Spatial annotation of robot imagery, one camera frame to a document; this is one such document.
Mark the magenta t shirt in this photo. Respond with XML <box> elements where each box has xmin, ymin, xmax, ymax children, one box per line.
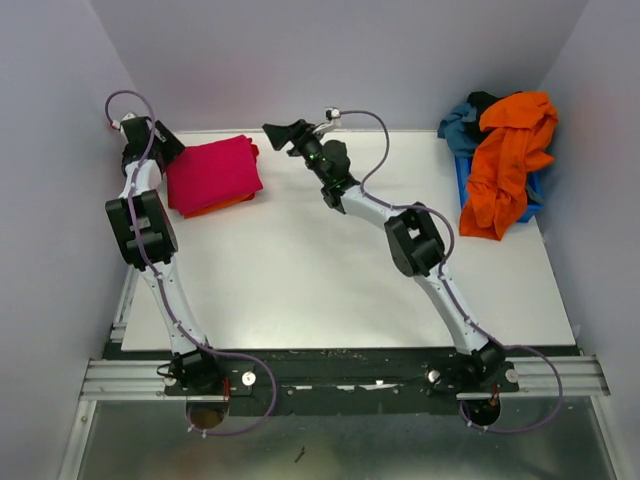
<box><xmin>167</xmin><ymin>135</ymin><xmax>263</xmax><ymax>215</ymax></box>

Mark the orange t shirt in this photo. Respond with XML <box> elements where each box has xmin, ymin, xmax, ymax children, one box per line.
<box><xmin>182</xmin><ymin>193</ymin><xmax>256</xmax><ymax>219</ymax></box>
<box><xmin>459</xmin><ymin>91</ymin><xmax>559</xmax><ymax>241</ymax></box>

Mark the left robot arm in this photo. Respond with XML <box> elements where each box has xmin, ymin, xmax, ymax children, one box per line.
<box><xmin>105</xmin><ymin>113</ymin><xmax>223</xmax><ymax>395</ymax></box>

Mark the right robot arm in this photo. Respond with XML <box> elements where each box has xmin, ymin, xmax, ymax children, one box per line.
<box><xmin>262</xmin><ymin>110</ymin><xmax>505</xmax><ymax>391</ymax></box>

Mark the folded red t shirt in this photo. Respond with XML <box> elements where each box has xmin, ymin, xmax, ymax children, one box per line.
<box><xmin>250</xmin><ymin>143</ymin><xmax>260</xmax><ymax>160</ymax></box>

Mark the folded orange t shirt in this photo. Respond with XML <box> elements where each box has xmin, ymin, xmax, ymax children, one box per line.
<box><xmin>182</xmin><ymin>193</ymin><xmax>256</xmax><ymax>219</ymax></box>

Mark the blue grey t shirt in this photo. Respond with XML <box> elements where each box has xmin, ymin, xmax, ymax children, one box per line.
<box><xmin>437</xmin><ymin>102</ymin><xmax>479</xmax><ymax>158</ymax></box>

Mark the black t shirt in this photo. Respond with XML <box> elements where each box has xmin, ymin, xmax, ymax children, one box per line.
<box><xmin>463</xmin><ymin>91</ymin><xmax>501</xmax><ymax>144</ymax></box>

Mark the blue plastic bin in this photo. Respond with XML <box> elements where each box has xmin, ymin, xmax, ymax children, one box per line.
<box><xmin>453</xmin><ymin>152</ymin><xmax>547</xmax><ymax>224</ymax></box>

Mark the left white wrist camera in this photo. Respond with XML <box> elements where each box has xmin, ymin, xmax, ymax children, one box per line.
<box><xmin>111</xmin><ymin>112</ymin><xmax>138</xmax><ymax>132</ymax></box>

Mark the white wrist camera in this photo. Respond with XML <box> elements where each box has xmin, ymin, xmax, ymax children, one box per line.
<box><xmin>111</xmin><ymin>112</ymin><xmax>138</xmax><ymax>132</ymax></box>
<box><xmin>313</xmin><ymin>107</ymin><xmax>342</xmax><ymax>137</ymax></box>

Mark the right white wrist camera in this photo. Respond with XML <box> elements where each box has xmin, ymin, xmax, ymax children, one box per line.
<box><xmin>313</xmin><ymin>107</ymin><xmax>342</xmax><ymax>137</ymax></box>

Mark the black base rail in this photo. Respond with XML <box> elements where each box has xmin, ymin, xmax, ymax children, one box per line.
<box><xmin>157</xmin><ymin>347</ymin><xmax>519</xmax><ymax>417</ymax></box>

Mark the aluminium frame rail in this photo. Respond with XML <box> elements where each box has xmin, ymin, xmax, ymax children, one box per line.
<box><xmin>80</xmin><ymin>356</ymin><xmax>610</xmax><ymax>402</ymax></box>

